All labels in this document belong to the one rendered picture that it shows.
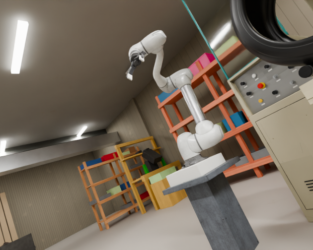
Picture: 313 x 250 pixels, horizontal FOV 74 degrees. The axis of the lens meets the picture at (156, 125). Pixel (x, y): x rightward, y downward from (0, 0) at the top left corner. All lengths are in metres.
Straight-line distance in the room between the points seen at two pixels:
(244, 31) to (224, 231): 1.34
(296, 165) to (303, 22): 3.61
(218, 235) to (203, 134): 0.77
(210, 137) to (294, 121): 0.59
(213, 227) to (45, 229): 8.96
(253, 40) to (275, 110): 0.90
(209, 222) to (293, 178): 0.71
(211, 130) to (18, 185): 9.36
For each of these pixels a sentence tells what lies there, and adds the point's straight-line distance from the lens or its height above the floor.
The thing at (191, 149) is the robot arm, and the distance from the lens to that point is 1.72.
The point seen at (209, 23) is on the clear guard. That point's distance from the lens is 2.13.
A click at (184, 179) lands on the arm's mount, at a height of 0.67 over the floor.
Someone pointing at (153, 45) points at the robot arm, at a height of 1.59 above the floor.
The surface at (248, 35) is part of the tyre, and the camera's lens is 1.01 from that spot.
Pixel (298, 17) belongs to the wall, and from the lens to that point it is 5.11.
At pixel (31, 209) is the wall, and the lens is 10.26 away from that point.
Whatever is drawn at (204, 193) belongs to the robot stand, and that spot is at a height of 0.51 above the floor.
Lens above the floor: 0.79
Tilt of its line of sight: 12 degrees up
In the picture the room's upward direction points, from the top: 25 degrees counter-clockwise
